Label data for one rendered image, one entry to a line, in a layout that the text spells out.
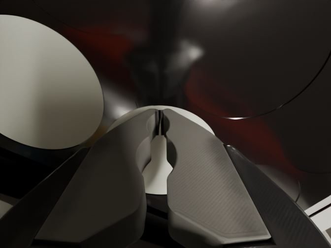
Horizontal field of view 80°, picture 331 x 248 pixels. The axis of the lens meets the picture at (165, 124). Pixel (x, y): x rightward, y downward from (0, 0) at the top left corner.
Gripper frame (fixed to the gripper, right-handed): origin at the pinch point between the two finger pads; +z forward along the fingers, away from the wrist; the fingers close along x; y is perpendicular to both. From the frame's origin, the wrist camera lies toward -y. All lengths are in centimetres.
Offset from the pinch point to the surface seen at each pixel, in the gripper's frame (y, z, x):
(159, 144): 4.7, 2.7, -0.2
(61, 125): 2.6, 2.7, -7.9
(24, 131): 3.1, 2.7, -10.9
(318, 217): 28.1, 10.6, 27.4
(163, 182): 9.3, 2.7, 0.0
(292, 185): 10.0, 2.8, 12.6
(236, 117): 2.2, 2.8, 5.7
